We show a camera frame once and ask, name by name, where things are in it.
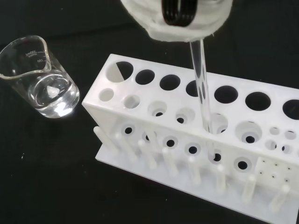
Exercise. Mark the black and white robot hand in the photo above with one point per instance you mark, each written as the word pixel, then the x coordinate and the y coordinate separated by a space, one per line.
pixel 144 18

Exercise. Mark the black cloth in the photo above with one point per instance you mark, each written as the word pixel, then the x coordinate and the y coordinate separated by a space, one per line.
pixel 58 175

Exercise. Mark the clear glass beaker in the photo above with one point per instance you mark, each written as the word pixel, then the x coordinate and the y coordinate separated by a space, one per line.
pixel 53 102

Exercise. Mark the white test tube rack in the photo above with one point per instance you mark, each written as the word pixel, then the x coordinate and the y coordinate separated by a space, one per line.
pixel 144 93

